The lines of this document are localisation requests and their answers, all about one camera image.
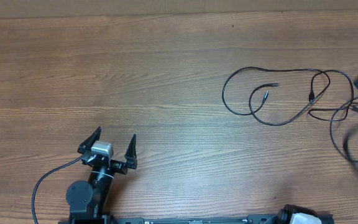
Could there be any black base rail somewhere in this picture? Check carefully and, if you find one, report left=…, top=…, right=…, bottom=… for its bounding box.
left=57, top=213, right=335, bottom=224

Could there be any black usb cable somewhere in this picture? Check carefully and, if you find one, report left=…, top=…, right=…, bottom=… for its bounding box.
left=221, top=66, right=331, bottom=127

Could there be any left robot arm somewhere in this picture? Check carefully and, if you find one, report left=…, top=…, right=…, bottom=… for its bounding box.
left=66, top=127, right=137, bottom=223

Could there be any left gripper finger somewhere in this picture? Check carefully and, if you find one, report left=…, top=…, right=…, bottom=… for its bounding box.
left=77, top=126, right=102, bottom=154
left=124, top=134, right=137, bottom=169

